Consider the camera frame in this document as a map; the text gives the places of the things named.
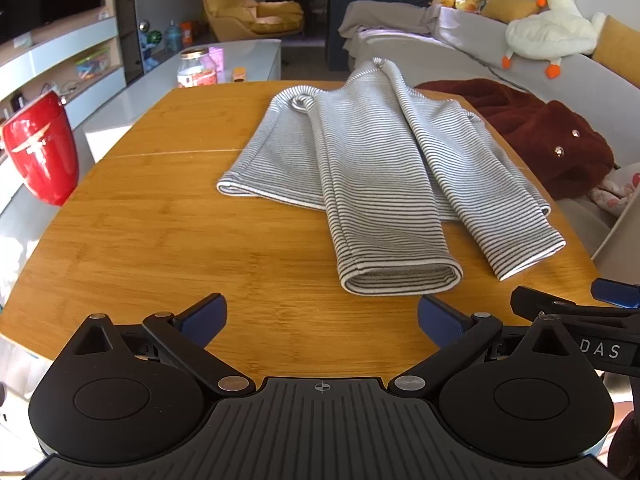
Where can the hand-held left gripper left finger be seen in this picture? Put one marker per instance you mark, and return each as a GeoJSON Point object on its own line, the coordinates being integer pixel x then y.
{"type": "Point", "coordinates": [202, 317]}

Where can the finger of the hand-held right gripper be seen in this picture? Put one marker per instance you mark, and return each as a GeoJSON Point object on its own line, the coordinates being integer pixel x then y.
{"type": "Point", "coordinates": [530, 300]}
{"type": "Point", "coordinates": [615, 291]}

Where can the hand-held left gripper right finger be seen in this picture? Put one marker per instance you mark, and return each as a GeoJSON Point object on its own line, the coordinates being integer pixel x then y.
{"type": "Point", "coordinates": [442, 317]}

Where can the grey striped shirt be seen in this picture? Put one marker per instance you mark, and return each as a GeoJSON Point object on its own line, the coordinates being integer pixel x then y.
{"type": "Point", "coordinates": [370, 160]}

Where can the pink floral cloth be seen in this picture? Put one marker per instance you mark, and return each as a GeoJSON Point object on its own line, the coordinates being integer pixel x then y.
{"type": "Point", "coordinates": [617, 192]}

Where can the dark red fleece jacket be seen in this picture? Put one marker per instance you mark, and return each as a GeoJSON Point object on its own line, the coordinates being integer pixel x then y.
{"type": "Point", "coordinates": [525, 130]}

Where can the grey sofa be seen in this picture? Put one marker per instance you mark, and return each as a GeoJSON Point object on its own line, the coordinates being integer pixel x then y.
{"type": "Point", "coordinates": [590, 90]}

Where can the white coffee table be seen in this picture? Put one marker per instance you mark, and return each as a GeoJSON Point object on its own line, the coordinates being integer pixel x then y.
{"type": "Point", "coordinates": [150, 95]}

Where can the red goblet-shaped bin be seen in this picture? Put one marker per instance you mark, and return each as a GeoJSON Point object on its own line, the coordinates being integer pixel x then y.
{"type": "Point", "coordinates": [40, 150]}

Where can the small orange packet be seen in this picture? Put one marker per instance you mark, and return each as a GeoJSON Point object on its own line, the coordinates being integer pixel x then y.
{"type": "Point", "coordinates": [238, 75]}

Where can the clear jar with pink label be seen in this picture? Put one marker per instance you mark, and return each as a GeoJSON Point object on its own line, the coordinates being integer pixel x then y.
{"type": "Point", "coordinates": [197, 72]}

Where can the yellow cushion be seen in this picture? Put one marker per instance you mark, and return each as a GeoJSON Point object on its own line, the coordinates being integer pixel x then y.
{"type": "Point", "coordinates": [510, 8]}
{"type": "Point", "coordinates": [617, 45]}

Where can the pink box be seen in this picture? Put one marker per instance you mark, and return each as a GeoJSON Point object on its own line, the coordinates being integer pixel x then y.
{"type": "Point", "coordinates": [220, 62]}

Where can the white goose plush toy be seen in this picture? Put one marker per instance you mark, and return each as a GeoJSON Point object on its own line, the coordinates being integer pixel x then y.
{"type": "Point", "coordinates": [550, 30]}

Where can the clear box of colourful toys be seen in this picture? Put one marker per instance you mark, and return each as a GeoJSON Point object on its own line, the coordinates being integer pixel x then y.
{"type": "Point", "coordinates": [92, 65]}

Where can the blue toy figure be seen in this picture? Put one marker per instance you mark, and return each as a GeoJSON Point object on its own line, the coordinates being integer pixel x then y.
{"type": "Point", "coordinates": [150, 45]}

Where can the blue water bottle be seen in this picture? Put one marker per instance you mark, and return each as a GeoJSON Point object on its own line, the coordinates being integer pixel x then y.
{"type": "Point", "coordinates": [173, 37]}

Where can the orange box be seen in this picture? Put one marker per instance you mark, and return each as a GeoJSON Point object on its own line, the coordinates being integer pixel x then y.
{"type": "Point", "coordinates": [187, 33]}

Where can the beige blanket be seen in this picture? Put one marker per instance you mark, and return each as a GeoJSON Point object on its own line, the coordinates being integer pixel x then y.
{"type": "Point", "coordinates": [385, 17]}

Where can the yellow leather armchair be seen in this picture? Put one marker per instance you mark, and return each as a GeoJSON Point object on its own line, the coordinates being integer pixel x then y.
{"type": "Point", "coordinates": [235, 5]}

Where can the white and wood wall cabinet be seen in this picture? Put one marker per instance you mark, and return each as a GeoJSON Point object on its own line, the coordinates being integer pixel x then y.
{"type": "Point", "coordinates": [50, 47]}

